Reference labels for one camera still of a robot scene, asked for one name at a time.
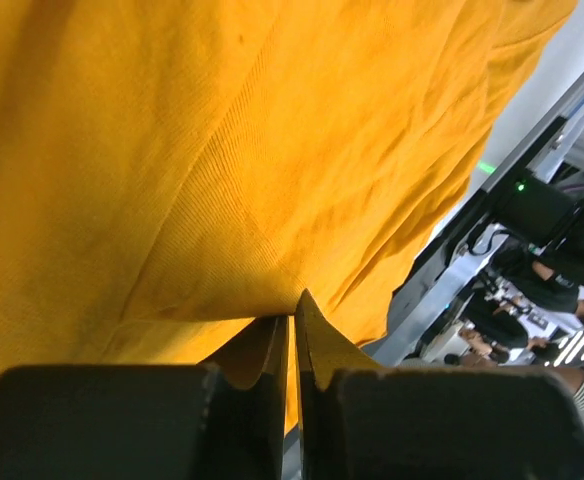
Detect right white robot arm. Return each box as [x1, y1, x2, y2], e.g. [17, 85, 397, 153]
[493, 177, 584, 256]

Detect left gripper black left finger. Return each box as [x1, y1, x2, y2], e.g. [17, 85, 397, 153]
[0, 316, 288, 479]

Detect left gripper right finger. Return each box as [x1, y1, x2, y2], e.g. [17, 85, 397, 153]
[294, 292, 584, 479]

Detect yellow t shirt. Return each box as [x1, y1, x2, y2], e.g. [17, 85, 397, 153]
[0, 1, 575, 373]

